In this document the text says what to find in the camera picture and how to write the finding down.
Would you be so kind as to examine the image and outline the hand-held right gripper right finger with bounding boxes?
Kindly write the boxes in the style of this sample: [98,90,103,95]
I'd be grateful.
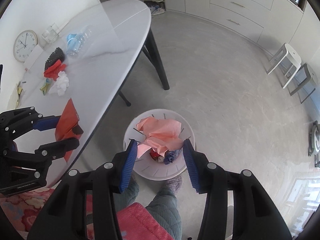
[182,138,293,240]

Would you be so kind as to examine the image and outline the grey stool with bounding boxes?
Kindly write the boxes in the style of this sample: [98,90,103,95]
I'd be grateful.
[286,64,318,104]

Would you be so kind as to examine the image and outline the white tissue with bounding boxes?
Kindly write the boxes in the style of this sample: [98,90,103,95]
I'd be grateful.
[48,71,70,97]

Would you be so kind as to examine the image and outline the orange paper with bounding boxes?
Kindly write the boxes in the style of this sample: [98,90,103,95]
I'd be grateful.
[54,98,84,164]

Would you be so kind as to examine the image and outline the clear plastic bottle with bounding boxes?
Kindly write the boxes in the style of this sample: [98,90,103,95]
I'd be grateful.
[67,29,93,58]

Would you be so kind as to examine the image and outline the grey quilted pants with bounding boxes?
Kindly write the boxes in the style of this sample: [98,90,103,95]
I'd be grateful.
[112,180,183,240]

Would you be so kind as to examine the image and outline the black foam net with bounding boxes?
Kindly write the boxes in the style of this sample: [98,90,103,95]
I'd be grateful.
[44,47,66,70]

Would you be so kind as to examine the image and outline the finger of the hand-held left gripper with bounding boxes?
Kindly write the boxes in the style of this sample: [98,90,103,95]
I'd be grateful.
[0,107,62,143]
[0,138,80,180]

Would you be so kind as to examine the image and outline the white trash bin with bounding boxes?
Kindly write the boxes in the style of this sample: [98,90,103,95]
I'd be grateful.
[123,109,197,181]

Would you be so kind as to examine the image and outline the pink paper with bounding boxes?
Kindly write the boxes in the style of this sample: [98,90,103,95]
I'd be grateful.
[136,116,185,159]

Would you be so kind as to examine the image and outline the black table legs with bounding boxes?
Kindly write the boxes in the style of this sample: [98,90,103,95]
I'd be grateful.
[117,27,170,108]

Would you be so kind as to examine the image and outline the round wall clock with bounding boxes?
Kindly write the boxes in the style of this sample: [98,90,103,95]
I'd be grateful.
[13,30,38,63]

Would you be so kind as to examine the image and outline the white stool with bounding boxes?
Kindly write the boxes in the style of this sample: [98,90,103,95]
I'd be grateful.
[266,43,302,89]

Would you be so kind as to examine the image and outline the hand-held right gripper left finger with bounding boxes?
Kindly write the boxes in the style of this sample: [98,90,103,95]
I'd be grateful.
[27,139,138,240]

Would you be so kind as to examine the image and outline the blue face mask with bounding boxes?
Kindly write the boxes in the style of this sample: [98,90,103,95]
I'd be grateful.
[66,32,84,53]

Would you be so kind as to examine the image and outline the blue yellow paper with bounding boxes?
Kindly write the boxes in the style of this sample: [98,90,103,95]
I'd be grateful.
[40,78,54,96]

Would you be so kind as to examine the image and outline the glass mug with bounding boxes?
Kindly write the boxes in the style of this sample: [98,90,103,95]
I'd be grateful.
[41,23,60,44]

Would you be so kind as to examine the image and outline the grey round floor appliance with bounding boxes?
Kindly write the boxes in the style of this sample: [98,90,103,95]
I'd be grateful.
[307,120,320,168]

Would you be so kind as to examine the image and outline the grey drawer cabinet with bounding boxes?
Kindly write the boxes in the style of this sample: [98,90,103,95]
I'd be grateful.
[184,0,278,43]

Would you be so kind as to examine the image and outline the pink floral garment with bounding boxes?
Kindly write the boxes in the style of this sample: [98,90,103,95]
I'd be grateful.
[0,187,58,238]

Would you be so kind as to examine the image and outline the blue wrapper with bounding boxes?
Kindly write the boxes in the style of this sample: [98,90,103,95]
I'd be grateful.
[164,149,183,165]

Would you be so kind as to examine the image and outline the small red paper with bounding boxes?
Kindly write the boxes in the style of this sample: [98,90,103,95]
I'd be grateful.
[44,60,67,81]

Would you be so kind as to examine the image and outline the shoe rack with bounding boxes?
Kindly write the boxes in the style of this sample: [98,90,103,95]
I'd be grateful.
[144,0,167,15]

